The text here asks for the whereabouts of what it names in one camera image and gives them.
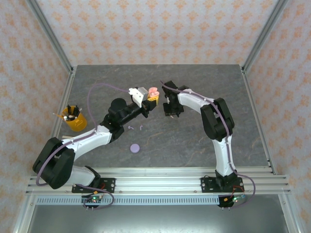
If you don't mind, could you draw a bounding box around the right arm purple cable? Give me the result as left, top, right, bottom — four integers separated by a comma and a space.
159, 80, 256, 211

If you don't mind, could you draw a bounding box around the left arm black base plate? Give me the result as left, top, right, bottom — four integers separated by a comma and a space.
71, 178, 116, 194

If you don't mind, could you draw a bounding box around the aluminium mounting rail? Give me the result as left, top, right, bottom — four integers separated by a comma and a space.
25, 166, 292, 195

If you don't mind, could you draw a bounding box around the aluminium frame post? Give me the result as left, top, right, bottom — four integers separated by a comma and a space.
242, 0, 291, 73
25, 0, 75, 73

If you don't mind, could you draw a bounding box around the grey metal panel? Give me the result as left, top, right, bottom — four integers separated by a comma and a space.
24, 205, 292, 233

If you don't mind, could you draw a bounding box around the slotted grey cable duct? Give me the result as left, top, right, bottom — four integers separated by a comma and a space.
35, 197, 221, 206

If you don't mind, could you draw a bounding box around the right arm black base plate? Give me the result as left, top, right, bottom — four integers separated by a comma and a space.
200, 177, 243, 194

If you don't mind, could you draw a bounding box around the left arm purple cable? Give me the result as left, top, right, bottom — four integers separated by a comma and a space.
35, 83, 132, 211

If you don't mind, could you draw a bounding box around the orange pen cup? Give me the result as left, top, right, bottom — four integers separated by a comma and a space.
62, 106, 87, 133

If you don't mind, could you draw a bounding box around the aluminium table edge rail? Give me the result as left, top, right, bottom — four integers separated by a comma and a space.
240, 67, 301, 233
12, 69, 77, 233

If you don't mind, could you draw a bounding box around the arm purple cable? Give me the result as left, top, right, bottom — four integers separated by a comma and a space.
35, 83, 132, 211
159, 80, 256, 211

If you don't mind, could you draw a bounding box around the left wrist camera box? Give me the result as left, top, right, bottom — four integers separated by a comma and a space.
128, 86, 149, 107

